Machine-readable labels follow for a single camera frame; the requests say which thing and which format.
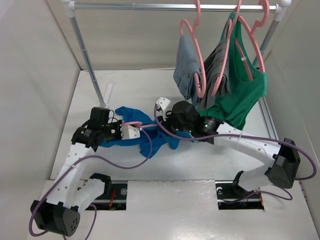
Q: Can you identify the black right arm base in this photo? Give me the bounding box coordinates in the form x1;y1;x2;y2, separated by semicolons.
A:
215;171;264;210

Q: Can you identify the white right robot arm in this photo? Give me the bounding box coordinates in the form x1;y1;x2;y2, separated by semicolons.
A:
159;100;301;197

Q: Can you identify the silver clothes rack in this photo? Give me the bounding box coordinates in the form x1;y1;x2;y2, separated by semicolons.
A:
61;0;292;104

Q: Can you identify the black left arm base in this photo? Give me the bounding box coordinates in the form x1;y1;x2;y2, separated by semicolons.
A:
91;182;128;211

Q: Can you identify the green tank top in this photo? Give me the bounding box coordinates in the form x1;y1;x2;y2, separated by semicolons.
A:
197;21;267;130

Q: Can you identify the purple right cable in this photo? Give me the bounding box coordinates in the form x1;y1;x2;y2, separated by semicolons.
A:
153;106;318;202

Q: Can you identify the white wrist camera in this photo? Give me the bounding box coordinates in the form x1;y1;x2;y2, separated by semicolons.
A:
155;96;172;120
121;124;141;140

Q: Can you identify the grey garment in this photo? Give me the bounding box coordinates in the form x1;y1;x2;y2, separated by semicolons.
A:
198;39;232;111

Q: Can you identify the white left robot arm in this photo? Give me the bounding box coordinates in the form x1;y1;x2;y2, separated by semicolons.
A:
29;107;122;238

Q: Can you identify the purple cable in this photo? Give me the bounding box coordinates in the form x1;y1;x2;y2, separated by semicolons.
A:
153;106;318;202
28;127;153;240

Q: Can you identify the pink hanger with denim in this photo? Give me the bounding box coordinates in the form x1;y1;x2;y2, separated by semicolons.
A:
179;0;207;99

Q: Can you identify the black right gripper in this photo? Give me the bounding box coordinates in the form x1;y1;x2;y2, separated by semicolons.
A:
157;109;193;138

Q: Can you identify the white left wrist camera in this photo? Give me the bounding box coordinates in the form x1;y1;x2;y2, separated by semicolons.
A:
121;124;141;140

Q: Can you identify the pink hanger with green top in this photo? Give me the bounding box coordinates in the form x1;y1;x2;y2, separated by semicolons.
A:
237;0;270;81

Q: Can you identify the pink hanger with grey garment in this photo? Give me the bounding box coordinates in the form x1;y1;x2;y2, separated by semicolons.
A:
211;0;242;96

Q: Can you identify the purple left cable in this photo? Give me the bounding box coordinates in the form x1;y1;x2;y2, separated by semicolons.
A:
28;127;153;240

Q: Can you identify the blue t shirt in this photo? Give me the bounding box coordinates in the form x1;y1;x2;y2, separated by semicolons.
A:
101;106;180;158

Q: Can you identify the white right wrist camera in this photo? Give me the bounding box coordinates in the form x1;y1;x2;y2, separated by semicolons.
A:
155;96;172;120

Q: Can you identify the light blue denim garment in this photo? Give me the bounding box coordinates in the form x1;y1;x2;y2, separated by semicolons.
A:
173;35;202;107

